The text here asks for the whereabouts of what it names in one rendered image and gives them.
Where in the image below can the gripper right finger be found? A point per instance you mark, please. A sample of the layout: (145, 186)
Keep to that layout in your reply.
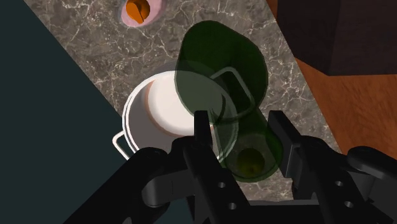
(322, 173)

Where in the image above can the dark green glass bottle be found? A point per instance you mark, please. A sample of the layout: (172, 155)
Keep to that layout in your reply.
(217, 56)

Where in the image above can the pink bowl with orange fruit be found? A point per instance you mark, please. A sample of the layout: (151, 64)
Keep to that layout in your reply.
(138, 12)

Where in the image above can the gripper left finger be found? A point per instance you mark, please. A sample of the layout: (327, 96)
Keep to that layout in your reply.
(204, 173)

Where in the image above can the dark wooden cabinet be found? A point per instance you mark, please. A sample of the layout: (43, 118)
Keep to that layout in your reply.
(341, 34)

